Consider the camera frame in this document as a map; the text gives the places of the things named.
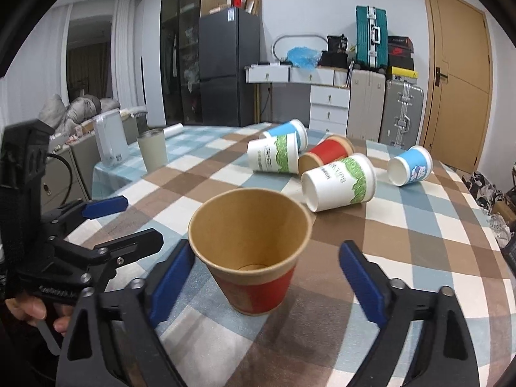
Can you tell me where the white and green paper cup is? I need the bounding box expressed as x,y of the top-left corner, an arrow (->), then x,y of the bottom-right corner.
301,153 -> 377,213
247,132 -> 301,175

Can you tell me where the stack of shoe boxes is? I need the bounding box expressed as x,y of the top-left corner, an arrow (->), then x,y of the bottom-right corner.
386,35 -> 419,82

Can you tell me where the wooden door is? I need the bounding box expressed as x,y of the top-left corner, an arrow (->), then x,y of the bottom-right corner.
417,0 -> 494,175

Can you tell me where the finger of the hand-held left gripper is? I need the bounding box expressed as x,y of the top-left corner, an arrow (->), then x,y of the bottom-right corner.
42,195 -> 129,230
48,228 -> 164,295

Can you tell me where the checkered tablecloth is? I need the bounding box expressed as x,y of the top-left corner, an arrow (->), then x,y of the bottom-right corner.
64,122 -> 509,387

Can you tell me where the blue plastic bag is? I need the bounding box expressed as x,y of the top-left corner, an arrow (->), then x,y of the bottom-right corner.
286,46 -> 322,71

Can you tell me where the black bag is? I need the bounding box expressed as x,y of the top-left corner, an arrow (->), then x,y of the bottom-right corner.
320,35 -> 350,67

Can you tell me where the beige suitcase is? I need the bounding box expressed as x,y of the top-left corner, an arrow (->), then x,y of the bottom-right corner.
346,68 -> 386,143

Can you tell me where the dark glass cabinet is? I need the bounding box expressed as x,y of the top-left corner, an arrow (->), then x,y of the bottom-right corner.
160,0 -> 204,126

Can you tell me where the patterned cloth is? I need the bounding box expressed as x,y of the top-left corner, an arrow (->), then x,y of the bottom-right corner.
461,170 -> 509,215

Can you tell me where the frosted glass tumbler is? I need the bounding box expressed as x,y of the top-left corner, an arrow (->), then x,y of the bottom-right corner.
136,128 -> 168,172

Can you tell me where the white desk drawer unit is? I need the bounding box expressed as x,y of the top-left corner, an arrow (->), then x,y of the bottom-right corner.
244,64 -> 350,87

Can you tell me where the silver suitcase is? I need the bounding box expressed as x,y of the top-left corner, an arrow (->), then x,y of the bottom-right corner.
381,79 -> 425,149

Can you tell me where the grey bedding pile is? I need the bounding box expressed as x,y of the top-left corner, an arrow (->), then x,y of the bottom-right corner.
39,94 -> 122,130

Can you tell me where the blue cartoon paper cup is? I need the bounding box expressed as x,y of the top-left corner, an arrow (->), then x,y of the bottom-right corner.
387,145 -> 433,187

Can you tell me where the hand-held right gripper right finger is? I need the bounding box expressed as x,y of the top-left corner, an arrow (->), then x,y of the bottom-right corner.
338,241 -> 481,387

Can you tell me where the white drawer cabinet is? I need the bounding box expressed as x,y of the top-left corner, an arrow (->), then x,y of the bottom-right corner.
309,84 -> 351,134

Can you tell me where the blue and white paper cup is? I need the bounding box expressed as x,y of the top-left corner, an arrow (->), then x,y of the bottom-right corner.
262,119 -> 309,151

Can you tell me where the white plastic container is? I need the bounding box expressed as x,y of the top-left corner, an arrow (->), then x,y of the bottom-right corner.
92,111 -> 130,167

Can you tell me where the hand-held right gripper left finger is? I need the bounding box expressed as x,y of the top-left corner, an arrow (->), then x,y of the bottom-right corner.
57,240 -> 196,387

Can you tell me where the black refrigerator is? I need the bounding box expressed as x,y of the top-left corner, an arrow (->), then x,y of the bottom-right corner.
198,7 -> 261,128

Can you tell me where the person's left hand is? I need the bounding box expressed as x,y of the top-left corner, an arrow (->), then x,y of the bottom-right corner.
4,295 -> 75,337

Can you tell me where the teal suitcase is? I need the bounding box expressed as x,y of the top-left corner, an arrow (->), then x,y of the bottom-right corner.
355,5 -> 389,70

